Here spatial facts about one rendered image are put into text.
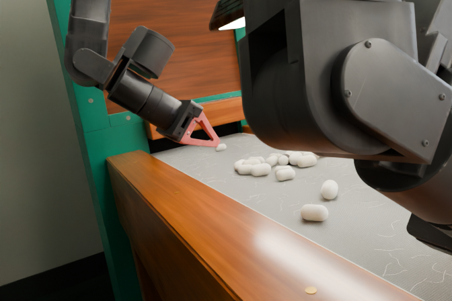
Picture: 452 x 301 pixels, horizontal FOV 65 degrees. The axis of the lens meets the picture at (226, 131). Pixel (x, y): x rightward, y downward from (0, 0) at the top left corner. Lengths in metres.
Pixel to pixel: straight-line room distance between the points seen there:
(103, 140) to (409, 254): 0.80
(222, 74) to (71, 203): 1.18
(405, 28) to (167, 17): 0.93
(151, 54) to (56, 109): 1.39
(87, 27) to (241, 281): 0.41
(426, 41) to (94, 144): 0.89
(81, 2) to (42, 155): 1.43
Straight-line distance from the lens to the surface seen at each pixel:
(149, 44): 0.58
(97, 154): 1.00
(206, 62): 1.09
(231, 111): 1.04
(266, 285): 0.30
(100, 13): 0.58
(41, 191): 1.98
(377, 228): 0.43
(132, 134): 1.01
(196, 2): 1.11
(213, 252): 0.35
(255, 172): 0.64
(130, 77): 0.56
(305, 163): 0.66
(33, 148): 1.95
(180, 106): 0.58
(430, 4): 0.23
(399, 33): 0.17
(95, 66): 0.55
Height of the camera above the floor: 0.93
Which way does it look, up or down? 9 degrees down
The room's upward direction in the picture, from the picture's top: 9 degrees counter-clockwise
